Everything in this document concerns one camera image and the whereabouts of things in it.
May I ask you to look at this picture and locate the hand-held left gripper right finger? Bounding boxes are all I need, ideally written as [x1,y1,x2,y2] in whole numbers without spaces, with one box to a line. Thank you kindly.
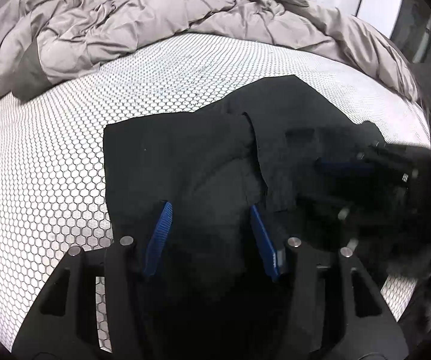
[250,205,408,360]

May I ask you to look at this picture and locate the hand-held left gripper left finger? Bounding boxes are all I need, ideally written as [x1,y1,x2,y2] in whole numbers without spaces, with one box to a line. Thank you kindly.
[11,200,174,360]

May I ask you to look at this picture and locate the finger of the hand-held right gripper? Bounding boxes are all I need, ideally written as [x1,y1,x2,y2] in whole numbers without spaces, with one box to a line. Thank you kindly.
[315,140,419,190]
[298,193,364,249]

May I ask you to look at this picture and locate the black pants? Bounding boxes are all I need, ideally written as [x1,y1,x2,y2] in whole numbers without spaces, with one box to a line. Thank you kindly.
[103,75,431,360]

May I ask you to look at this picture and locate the white honeycomb mesh mattress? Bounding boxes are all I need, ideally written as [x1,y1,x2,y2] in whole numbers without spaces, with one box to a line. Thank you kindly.
[0,32,431,354]

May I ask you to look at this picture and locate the grey crumpled comforter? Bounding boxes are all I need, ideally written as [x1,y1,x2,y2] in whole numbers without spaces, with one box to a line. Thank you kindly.
[0,0,422,103]

